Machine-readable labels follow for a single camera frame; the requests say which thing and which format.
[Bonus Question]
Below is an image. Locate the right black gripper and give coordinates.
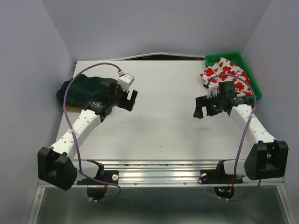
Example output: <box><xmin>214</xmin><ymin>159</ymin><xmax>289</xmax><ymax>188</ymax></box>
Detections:
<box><xmin>192</xmin><ymin>92</ymin><xmax>224</xmax><ymax>119</ymax></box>

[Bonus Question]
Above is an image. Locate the red poppy floral skirt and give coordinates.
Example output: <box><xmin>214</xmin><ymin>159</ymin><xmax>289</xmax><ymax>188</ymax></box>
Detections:
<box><xmin>200</xmin><ymin>57</ymin><xmax>253</xmax><ymax>97</ymax></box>

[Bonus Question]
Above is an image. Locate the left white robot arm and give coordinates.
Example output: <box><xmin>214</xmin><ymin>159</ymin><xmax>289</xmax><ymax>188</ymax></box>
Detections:
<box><xmin>37</xmin><ymin>73</ymin><xmax>138</xmax><ymax>190</ymax></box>

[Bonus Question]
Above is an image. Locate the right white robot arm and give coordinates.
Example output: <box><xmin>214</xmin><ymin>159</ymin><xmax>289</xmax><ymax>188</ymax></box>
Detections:
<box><xmin>193</xmin><ymin>81</ymin><xmax>289</xmax><ymax>182</ymax></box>

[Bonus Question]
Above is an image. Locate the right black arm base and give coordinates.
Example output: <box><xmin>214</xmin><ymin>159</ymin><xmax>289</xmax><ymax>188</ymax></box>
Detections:
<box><xmin>198</xmin><ymin>161</ymin><xmax>243</xmax><ymax>200</ymax></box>

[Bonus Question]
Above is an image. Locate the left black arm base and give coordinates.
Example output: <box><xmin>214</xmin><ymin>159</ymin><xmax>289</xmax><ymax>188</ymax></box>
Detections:
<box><xmin>76</xmin><ymin>160</ymin><xmax>121</xmax><ymax>203</ymax></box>

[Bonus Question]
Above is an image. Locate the dark green plaid skirt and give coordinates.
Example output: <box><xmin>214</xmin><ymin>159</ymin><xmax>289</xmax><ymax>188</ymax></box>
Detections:
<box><xmin>66</xmin><ymin>74</ymin><xmax>105</xmax><ymax>108</ymax></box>

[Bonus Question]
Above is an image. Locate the green plastic bin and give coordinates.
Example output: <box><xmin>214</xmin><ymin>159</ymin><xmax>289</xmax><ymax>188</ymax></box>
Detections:
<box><xmin>200</xmin><ymin>52</ymin><xmax>262</xmax><ymax>101</ymax></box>

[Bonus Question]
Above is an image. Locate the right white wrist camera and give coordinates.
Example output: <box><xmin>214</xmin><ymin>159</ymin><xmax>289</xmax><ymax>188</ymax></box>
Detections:
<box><xmin>207</xmin><ymin>85</ymin><xmax>219</xmax><ymax>98</ymax></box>

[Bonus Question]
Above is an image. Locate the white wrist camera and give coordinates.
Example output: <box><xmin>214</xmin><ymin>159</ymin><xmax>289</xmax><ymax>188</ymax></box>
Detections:
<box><xmin>207</xmin><ymin>85</ymin><xmax>219</xmax><ymax>98</ymax></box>
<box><xmin>117</xmin><ymin>71</ymin><xmax>135</xmax><ymax>92</ymax></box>

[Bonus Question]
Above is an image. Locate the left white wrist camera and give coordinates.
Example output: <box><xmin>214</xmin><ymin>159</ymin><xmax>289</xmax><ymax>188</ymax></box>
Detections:
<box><xmin>117</xmin><ymin>71</ymin><xmax>135</xmax><ymax>92</ymax></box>

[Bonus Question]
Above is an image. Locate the aluminium mounting rail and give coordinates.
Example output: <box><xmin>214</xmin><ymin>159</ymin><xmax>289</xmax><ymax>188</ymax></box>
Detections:
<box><xmin>82</xmin><ymin>160</ymin><xmax>285</xmax><ymax>188</ymax></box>

